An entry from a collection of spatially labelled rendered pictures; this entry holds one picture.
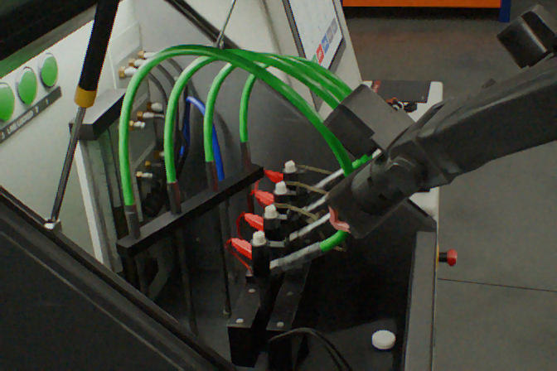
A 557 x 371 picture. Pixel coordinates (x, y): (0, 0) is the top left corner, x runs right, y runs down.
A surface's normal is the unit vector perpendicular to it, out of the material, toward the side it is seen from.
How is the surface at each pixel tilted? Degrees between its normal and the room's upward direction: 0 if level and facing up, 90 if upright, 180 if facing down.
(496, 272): 0
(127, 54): 90
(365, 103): 45
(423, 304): 0
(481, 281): 0
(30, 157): 90
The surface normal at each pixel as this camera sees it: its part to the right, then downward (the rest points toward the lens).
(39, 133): 0.98, 0.04
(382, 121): 0.17, -0.36
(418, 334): -0.07, -0.90
